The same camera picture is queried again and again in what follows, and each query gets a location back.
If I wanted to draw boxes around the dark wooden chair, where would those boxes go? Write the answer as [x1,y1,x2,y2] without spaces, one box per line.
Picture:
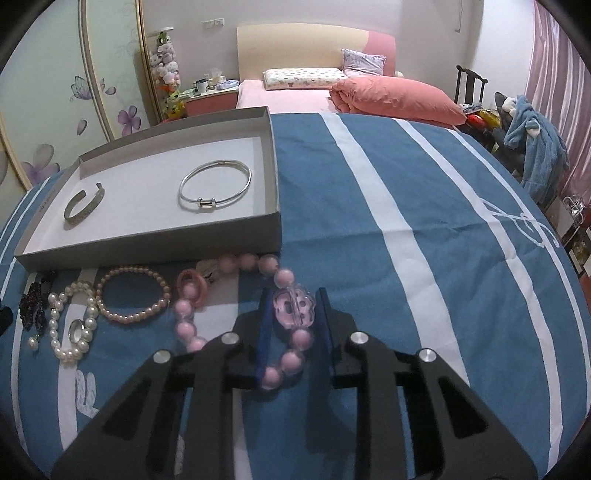
[455,65,488,108]

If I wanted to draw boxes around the silver cuff bracelet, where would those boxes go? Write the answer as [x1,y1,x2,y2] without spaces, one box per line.
[63,183,105,230]

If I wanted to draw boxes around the dark red bead bracelet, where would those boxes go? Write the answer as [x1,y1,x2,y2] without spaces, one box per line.
[19,270,58,330]

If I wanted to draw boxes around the white pearl bracelet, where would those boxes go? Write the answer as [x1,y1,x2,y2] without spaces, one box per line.
[47,282,100,364]

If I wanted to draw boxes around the small pink pearl bracelet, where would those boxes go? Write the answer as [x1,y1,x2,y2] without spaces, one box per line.
[95,266,171,325]

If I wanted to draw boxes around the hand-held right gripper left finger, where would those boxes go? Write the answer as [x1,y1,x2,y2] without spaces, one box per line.
[51,290,275,480]

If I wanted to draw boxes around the purple floral pillow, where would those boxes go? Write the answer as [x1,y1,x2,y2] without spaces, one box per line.
[342,48,387,77]

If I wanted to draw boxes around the pink ring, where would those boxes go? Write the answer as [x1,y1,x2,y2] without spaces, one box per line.
[177,269,208,301]

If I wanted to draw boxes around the red yellow toy pile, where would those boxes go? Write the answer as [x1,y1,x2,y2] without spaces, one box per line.
[465,108,503,136]

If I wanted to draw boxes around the white patterned pillow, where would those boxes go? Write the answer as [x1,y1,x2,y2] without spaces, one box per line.
[263,68,347,90]

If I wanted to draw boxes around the thin silver bangle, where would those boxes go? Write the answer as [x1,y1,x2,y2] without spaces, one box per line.
[178,160,252,212]

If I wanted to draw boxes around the pink curtain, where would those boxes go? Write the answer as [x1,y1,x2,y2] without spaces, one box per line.
[524,0,591,204]

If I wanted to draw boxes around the cream pink bed headboard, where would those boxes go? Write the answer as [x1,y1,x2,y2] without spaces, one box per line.
[236,24,398,84]

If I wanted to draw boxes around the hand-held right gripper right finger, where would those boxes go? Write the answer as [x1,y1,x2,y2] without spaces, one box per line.
[317,287,539,480]

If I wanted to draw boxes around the folded pink quilt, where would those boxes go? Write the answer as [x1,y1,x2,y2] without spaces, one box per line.
[329,76,467,128]

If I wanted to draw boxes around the pink nightstand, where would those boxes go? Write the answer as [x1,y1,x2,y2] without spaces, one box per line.
[185,88,240,118]

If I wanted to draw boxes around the blue fleece robe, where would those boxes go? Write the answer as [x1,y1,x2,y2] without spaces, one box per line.
[503,95,570,206]

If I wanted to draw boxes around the pink bed sheet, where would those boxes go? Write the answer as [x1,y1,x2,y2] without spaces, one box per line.
[235,79,342,114]

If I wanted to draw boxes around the blue white striped blanket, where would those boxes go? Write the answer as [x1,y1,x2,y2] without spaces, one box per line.
[0,111,591,480]

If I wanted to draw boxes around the pink bead flower bracelet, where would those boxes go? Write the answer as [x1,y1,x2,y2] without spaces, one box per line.
[174,253,319,391]

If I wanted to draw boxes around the metal wire rack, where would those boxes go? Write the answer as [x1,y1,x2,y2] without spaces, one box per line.
[561,194,588,228]

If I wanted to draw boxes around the floral sliding wardrobe doors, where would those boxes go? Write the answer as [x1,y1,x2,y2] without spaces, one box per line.
[0,0,160,195]

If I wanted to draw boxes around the yellow green plush toy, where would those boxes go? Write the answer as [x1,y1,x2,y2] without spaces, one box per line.
[161,90,188,121]

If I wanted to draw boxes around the grey cardboard tray box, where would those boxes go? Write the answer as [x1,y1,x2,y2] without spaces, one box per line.
[13,106,283,273]

